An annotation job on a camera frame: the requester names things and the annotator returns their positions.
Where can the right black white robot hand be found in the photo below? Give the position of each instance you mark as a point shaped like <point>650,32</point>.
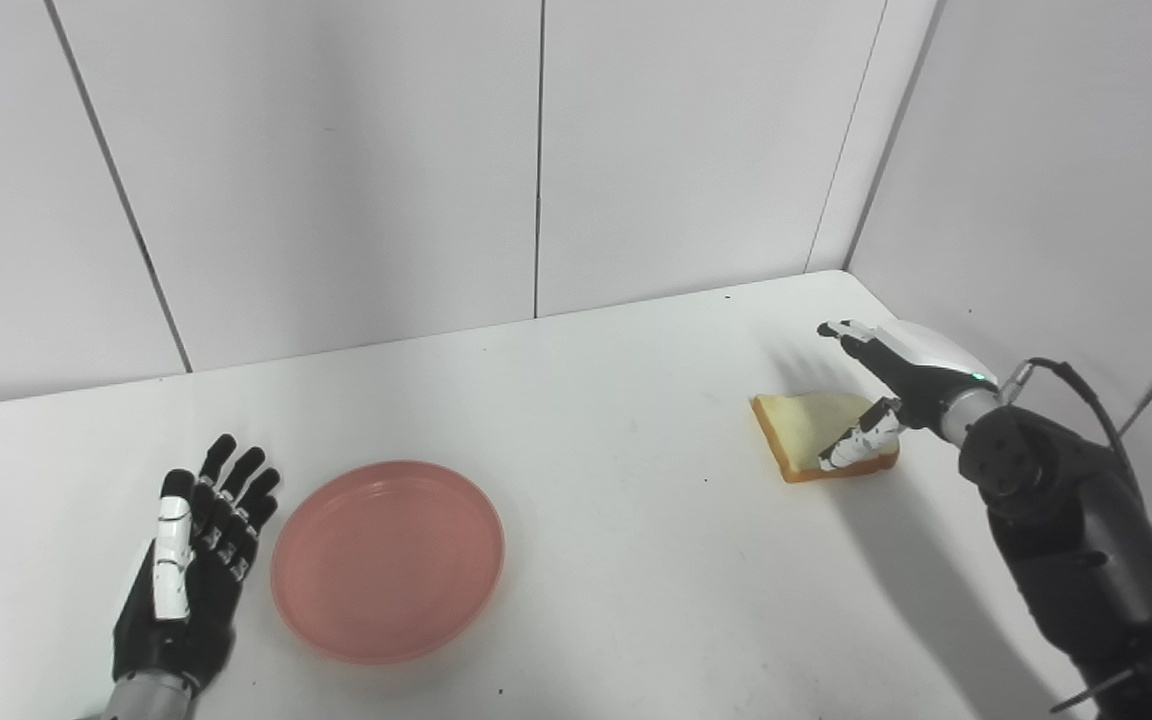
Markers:
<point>921,375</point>

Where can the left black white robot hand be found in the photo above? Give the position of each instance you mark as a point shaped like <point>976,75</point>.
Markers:
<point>191,620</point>

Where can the slice of white bread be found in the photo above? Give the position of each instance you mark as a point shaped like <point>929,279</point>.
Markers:
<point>806,430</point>

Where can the pink round plate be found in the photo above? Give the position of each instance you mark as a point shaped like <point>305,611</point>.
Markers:
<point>388,560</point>

